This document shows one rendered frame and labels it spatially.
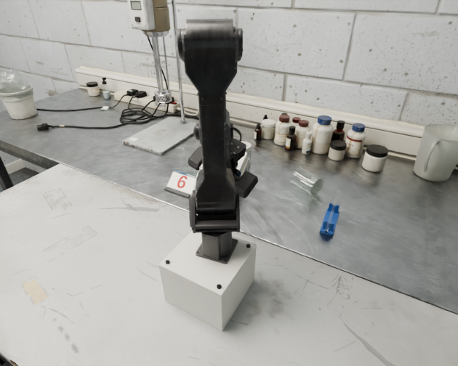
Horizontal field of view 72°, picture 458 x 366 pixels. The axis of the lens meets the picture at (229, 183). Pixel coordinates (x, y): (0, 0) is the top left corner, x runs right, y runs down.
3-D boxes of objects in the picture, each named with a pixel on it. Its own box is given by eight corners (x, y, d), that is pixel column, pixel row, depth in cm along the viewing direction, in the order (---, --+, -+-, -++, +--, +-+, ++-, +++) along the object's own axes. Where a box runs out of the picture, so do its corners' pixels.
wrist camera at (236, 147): (234, 158, 75) (250, 139, 77) (209, 145, 77) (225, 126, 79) (236, 171, 80) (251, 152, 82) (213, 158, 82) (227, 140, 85)
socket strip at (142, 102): (174, 113, 150) (173, 104, 147) (114, 99, 166) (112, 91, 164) (180, 110, 154) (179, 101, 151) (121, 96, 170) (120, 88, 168)
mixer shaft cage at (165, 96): (165, 104, 119) (156, 32, 105) (151, 102, 122) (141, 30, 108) (176, 99, 124) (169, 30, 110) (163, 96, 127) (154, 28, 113)
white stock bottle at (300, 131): (290, 146, 121) (293, 121, 115) (297, 141, 124) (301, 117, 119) (303, 150, 118) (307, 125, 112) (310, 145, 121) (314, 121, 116)
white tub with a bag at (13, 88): (2, 122, 140) (-18, 73, 129) (12, 111, 152) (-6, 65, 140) (37, 119, 143) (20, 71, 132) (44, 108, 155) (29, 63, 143)
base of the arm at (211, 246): (226, 264, 57) (226, 240, 54) (194, 255, 59) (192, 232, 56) (239, 240, 63) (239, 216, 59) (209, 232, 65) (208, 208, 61)
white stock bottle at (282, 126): (275, 139, 126) (277, 112, 120) (290, 140, 125) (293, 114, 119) (272, 145, 121) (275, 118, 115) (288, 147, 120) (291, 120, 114)
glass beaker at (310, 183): (315, 200, 94) (294, 187, 99) (328, 184, 94) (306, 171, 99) (307, 192, 88) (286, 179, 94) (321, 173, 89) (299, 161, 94)
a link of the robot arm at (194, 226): (240, 236, 55) (240, 208, 52) (189, 237, 55) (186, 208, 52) (237, 212, 61) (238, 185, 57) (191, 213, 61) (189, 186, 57)
